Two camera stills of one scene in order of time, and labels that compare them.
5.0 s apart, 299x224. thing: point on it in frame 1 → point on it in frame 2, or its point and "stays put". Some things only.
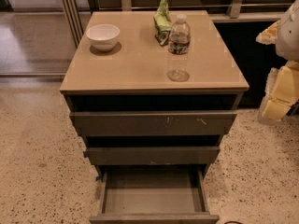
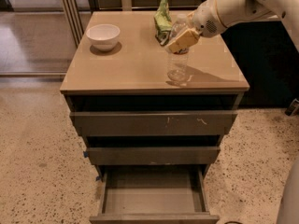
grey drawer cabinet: [154, 93] stays put
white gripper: [290, 36] → [206, 20]
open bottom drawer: [154, 194] stays put
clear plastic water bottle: [178, 48] stays put
